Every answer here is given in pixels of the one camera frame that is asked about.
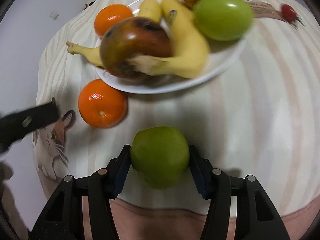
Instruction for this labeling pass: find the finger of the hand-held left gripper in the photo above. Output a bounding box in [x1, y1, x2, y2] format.
[0, 102, 60, 153]

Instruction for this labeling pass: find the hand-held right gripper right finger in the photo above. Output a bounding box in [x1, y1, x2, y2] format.
[189, 145, 292, 240]

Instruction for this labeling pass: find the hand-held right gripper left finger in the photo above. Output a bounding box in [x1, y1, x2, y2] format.
[29, 144, 132, 240]

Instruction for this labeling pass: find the green apple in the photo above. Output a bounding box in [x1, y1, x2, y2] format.
[192, 0, 254, 42]
[130, 126, 190, 190]

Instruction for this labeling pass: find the white floral plate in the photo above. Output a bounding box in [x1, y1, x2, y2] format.
[95, 0, 248, 94]

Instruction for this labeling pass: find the orange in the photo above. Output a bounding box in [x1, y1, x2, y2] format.
[78, 79, 128, 128]
[94, 4, 134, 37]

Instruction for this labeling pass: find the yellow banana with sticker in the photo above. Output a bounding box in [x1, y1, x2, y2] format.
[132, 0, 210, 79]

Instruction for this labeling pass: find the plain yellow banana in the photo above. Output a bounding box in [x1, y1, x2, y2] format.
[66, 0, 163, 67]

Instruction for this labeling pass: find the striped cat print blanket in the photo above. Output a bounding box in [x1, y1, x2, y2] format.
[32, 0, 320, 240]

